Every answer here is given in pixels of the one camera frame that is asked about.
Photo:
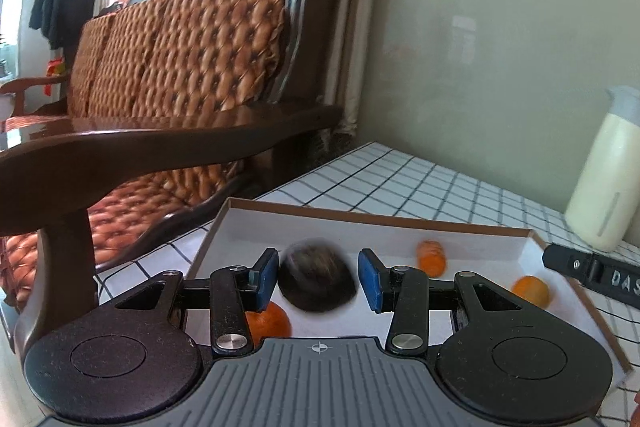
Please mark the cream thermos jug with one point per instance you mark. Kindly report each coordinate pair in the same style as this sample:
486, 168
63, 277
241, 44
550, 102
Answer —
605, 182

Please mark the white checkered tablecloth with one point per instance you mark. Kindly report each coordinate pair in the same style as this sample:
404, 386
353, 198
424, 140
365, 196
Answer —
425, 187

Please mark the brown cardboard box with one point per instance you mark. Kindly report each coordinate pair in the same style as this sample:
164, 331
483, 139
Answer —
350, 232

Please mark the orange tufted sofa cushion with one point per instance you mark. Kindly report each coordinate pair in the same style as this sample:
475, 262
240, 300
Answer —
175, 47

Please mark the red item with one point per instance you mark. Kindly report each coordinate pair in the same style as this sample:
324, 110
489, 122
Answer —
52, 67

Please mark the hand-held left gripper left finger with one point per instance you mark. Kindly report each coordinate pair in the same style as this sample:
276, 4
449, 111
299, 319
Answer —
267, 279

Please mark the orange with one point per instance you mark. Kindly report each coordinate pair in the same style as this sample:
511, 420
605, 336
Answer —
270, 322
532, 291

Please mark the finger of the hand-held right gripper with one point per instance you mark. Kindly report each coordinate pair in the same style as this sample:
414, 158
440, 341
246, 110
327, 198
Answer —
575, 263

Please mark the dark mangosteen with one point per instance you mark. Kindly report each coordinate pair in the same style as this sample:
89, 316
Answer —
317, 279

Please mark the wooden armchair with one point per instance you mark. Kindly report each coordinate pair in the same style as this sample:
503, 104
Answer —
30, 83

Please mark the carrot piece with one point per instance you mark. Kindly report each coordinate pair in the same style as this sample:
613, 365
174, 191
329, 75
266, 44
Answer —
431, 259

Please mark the dark wooden sofa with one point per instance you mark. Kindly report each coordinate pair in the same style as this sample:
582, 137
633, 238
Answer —
150, 147

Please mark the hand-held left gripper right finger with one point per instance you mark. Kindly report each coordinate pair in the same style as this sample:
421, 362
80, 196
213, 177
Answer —
371, 279

